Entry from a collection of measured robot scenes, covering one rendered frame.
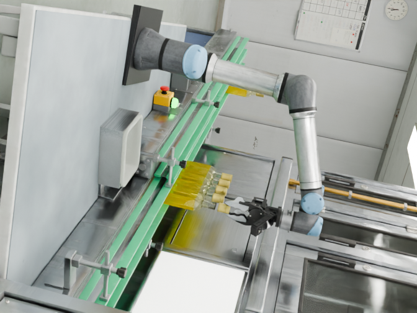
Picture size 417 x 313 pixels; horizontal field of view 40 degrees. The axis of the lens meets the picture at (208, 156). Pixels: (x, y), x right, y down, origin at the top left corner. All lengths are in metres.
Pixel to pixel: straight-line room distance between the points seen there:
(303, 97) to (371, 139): 6.60
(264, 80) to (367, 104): 6.27
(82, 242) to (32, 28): 0.74
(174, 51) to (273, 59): 6.20
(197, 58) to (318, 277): 0.92
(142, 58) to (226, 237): 0.75
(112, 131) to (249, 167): 1.06
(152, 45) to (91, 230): 0.67
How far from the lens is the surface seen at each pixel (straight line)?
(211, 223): 2.28
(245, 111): 8.50
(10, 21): 1.44
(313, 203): 1.97
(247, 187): 2.62
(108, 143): 1.91
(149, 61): 2.04
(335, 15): 7.94
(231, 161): 2.81
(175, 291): 1.95
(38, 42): 1.40
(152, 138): 2.24
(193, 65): 1.99
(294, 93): 1.98
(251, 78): 2.11
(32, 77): 1.40
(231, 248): 2.17
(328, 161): 8.70
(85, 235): 1.86
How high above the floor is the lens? 1.36
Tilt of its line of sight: 8 degrees down
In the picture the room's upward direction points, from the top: 103 degrees clockwise
